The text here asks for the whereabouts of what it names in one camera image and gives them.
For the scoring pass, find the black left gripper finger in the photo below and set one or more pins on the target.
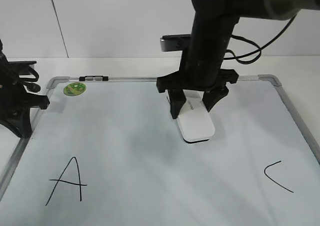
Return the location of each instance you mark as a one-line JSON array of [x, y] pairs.
[[18, 122]]

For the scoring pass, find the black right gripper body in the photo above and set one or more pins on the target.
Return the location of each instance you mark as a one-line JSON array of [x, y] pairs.
[[177, 81]]

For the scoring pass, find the white board eraser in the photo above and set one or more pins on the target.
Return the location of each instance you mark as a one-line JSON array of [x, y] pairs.
[[194, 121]]

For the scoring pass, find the white board with aluminium frame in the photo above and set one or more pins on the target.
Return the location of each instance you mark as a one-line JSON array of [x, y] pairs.
[[114, 156]]

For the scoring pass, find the green round magnet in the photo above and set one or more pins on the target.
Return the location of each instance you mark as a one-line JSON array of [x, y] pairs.
[[74, 89]]

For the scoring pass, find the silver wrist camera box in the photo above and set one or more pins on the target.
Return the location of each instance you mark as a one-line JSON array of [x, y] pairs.
[[172, 43]]

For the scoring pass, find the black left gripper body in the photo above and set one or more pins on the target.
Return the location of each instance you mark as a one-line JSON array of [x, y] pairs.
[[19, 88]]

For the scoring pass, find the black and clear marker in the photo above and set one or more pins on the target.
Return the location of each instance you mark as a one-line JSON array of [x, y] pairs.
[[93, 78]]

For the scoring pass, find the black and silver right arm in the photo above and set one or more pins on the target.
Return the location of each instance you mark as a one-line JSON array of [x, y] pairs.
[[203, 50]]

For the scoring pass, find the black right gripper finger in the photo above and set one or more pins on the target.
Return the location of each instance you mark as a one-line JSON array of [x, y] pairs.
[[177, 99], [212, 97]]

